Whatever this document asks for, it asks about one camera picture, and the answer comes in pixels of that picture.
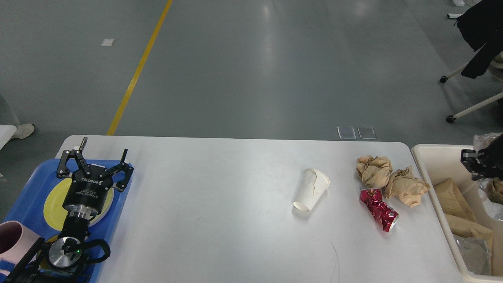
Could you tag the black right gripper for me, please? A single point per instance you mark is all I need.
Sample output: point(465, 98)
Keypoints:
point(479, 169)

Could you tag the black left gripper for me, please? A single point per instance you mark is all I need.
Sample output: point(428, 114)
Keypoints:
point(88, 192)

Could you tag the aluminium foil tray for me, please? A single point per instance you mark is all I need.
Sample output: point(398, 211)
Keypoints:
point(493, 210)

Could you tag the yellow plastic plate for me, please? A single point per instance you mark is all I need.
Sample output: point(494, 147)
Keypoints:
point(53, 211)

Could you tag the brown paper bag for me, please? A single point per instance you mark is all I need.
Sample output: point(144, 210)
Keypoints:
point(469, 229)
point(452, 201)

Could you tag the beige napkin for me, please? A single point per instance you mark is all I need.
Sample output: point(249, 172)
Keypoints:
point(408, 188)
point(374, 171)

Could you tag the clear plastic wrap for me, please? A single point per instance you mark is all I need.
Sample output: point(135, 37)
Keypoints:
point(475, 254)

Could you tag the pink ribbed mug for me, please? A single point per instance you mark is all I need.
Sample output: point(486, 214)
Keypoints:
point(15, 241)

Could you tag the white paper cup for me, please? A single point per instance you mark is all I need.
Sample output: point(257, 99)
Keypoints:
point(313, 184)

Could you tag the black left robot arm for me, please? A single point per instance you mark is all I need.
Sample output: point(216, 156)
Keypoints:
point(63, 259)

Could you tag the cream plastic bin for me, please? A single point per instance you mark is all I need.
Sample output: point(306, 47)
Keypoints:
point(439, 162)

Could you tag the crumpled brown napkin in foil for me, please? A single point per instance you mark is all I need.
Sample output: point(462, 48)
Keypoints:
point(495, 190)

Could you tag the brown paper bag in bin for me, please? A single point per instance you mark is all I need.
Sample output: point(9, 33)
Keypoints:
point(452, 201)

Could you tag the blue plastic tray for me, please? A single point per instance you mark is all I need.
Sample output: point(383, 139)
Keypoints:
point(28, 208)

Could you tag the white shoe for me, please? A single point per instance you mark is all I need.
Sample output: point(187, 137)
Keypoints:
point(23, 131)

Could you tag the beige office chair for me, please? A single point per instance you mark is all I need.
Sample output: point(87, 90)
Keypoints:
point(474, 101)

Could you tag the red foil wrapper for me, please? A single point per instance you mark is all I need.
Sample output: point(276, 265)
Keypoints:
point(382, 212)

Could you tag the floor outlet plates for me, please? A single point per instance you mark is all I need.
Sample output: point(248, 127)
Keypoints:
point(351, 133)

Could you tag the black jacket on chair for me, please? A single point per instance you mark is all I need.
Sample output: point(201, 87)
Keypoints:
point(481, 27)

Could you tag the white desk frame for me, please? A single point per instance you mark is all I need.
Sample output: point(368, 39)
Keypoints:
point(453, 16)

